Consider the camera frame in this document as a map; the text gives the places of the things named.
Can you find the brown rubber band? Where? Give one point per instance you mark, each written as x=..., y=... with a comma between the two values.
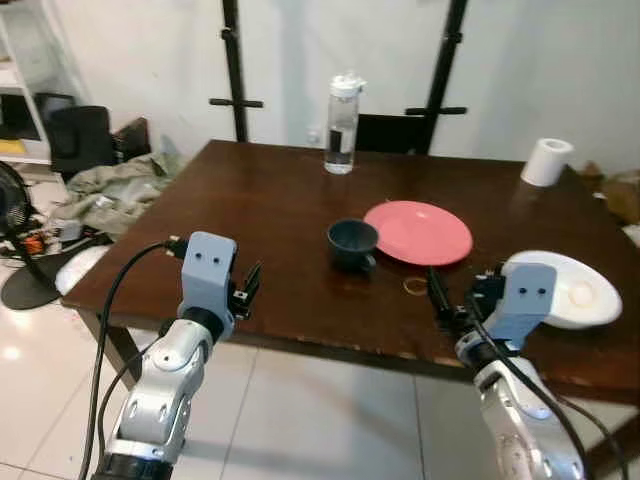
x=406, y=287

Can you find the black chair backrest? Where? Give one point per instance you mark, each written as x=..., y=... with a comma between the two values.
x=385, y=135

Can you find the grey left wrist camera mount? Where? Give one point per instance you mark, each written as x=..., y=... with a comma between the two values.
x=205, y=270

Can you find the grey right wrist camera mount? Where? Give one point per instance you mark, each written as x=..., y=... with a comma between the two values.
x=525, y=295

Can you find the black floor fan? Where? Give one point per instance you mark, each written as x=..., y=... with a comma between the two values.
x=20, y=240

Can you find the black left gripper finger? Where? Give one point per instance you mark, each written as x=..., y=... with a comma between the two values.
x=252, y=278

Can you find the dark blue cup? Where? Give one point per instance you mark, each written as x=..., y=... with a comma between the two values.
x=350, y=240

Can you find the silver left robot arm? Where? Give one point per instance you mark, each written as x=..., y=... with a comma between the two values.
x=165, y=385

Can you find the brown cardboard clutter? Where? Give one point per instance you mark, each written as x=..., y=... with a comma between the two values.
x=615, y=195

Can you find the white paper roll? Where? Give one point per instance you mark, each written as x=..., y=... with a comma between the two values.
x=546, y=162

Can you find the pink plate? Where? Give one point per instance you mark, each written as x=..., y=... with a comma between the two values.
x=425, y=232

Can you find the white plastic bag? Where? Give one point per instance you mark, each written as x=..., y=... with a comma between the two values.
x=82, y=270

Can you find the white shelf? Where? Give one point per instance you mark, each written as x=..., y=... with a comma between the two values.
x=15, y=80

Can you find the white bowl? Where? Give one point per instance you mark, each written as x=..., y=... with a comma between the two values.
x=580, y=290

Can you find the olive cloth heap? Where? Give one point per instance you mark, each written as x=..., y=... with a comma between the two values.
x=115, y=190

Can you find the black office chair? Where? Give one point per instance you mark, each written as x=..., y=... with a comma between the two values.
x=82, y=140

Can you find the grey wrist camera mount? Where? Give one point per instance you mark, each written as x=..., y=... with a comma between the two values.
x=525, y=295
x=205, y=270

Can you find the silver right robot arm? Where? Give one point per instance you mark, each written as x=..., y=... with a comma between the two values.
x=520, y=420

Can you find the clear water bottle white cap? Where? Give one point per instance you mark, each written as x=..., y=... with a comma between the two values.
x=341, y=130

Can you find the black stand leg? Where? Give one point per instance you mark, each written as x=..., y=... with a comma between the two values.
x=236, y=70
x=440, y=90

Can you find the dark brown wooden table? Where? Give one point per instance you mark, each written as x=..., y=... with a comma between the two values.
x=250, y=200

